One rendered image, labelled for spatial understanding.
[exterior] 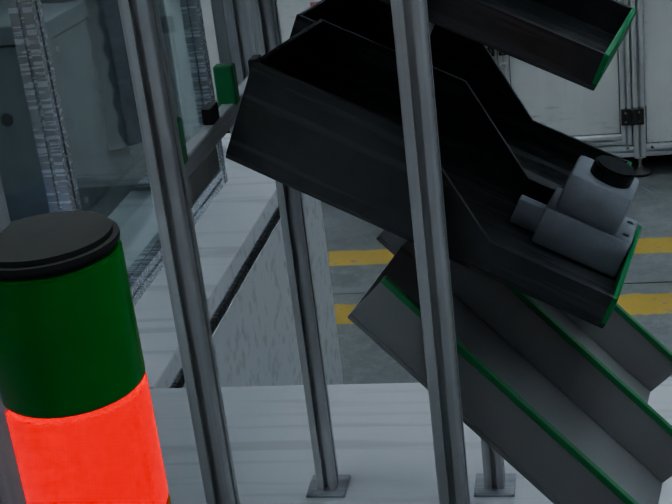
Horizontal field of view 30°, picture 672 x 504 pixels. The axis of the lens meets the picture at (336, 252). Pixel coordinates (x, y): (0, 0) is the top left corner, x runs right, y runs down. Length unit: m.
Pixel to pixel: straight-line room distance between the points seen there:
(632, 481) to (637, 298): 2.75
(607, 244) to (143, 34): 0.35
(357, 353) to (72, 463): 3.11
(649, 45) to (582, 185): 3.78
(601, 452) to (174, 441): 0.59
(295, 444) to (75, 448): 0.97
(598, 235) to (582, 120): 3.82
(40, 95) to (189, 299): 0.77
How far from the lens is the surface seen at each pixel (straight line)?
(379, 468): 1.33
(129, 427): 0.43
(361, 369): 3.44
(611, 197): 0.88
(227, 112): 0.96
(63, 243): 0.41
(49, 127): 1.59
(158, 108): 0.81
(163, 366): 1.62
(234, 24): 2.31
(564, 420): 0.99
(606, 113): 4.70
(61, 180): 1.61
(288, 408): 1.47
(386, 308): 0.87
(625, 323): 1.15
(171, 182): 0.83
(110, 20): 1.82
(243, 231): 2.03
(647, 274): 3.91
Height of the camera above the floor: 1.55
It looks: 21 degrees down
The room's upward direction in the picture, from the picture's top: 7 degrees counter-clockwise
